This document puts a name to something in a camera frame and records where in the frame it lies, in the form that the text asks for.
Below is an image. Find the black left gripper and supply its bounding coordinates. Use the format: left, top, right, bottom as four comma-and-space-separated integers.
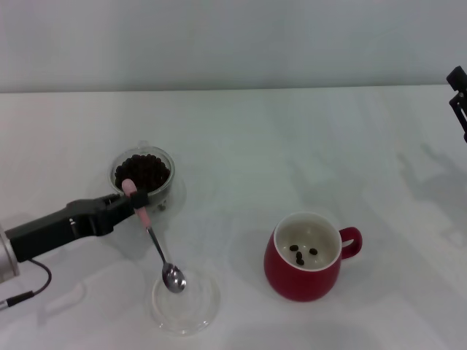
9, 191, 149, 263

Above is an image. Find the pink handled metal spoon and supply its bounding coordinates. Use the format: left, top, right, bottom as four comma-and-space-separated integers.
121, 178, 187, 294

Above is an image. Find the red ceramic mug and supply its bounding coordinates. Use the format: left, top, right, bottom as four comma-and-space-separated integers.
263, 210, 364, 303

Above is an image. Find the coffee bean pile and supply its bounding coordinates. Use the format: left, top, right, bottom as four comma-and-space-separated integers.
114, 154, 171, 193

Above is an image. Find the clear shallow glass dish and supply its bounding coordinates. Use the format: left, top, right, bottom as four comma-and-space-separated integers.
151, 268, 223, 336

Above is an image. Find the clear double-wall glass cup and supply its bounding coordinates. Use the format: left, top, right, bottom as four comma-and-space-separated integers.
107, 140, 187, 225

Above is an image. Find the black cable with plug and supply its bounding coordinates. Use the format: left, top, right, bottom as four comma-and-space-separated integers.
0, 257, 53, 311

